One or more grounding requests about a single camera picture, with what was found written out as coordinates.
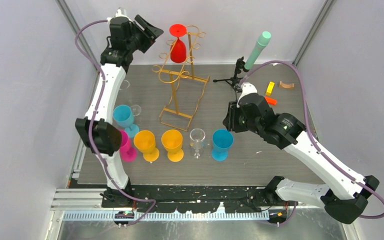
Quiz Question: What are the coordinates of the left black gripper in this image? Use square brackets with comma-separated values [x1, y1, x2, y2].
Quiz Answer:
[127, 15, 164, 53]

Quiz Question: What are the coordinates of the blue wine glass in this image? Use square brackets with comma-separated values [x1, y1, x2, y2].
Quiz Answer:
[112, 104, 140, 138]
[211, 129, 234, 162]

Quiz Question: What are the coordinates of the red wine glass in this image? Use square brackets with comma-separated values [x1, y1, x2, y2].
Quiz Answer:
[169, 23, 187, 64]

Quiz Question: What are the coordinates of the clear wine glass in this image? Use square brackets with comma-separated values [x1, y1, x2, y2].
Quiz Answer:
[189, 128, 206, 159]
[119, 79, 142, 117]

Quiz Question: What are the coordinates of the yellow wine glass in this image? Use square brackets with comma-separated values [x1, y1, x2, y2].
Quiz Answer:
[133, 130, 160, 163]
[161, 129, 184, 162]

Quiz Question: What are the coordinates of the pink wine glass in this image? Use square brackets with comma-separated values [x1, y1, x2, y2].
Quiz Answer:
[119, 130, 137, 163]

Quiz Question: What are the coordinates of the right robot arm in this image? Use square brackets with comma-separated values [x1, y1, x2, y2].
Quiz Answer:
[222, 93, 380, 224]

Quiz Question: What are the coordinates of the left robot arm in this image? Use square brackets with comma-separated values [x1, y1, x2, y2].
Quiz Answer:
[75, 13, 164, 207]

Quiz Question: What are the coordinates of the black tripod stand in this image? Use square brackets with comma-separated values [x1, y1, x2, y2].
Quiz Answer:
[212, 56, 249, 94]

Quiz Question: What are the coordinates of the orange block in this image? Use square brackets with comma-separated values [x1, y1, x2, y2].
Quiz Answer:
[264, 96, 278, 106]

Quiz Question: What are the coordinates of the yellow block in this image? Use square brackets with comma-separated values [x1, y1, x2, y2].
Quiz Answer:
[265, 81, 275, 96]

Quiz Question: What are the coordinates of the wooden arch block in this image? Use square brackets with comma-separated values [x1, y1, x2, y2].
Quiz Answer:
[278, 81, 295, 89]

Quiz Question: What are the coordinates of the mint green microphone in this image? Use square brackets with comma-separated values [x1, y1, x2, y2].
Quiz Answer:
[244, 31, 272, 72]

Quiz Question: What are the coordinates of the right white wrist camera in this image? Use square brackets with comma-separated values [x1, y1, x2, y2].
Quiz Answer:
[236, 82, 258, 108]

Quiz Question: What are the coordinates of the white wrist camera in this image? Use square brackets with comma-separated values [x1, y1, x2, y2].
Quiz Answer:
[114, 7, 128, 17]
[236, 82, 258, 108]

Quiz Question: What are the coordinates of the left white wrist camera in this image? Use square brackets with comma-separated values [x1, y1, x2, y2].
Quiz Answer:
[114, 7, 128, 17]

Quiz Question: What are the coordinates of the gold wire glass rack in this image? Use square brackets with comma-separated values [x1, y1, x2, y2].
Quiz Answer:
[152, 24, 211, 132]

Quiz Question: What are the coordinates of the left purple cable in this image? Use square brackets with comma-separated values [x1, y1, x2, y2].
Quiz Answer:
[74, 19, 158, 226]

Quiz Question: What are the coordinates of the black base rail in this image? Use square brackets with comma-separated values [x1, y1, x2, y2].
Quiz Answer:
[101, 183, 299, 215]

